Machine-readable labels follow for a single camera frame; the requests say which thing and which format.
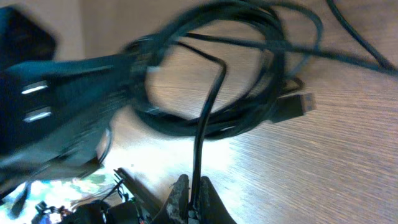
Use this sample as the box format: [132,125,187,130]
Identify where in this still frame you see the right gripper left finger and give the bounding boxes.
[152,174,189,224]

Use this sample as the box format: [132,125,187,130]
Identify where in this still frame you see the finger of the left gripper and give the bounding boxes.
[1,54,146,124]
[1,96,127,193]

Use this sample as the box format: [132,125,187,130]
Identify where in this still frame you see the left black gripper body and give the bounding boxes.
[1,6,57,71]

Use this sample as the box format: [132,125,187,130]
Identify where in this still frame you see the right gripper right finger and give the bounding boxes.
[198,176,236,224]

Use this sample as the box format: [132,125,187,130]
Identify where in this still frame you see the black USB cable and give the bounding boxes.
[123,0,398,215]

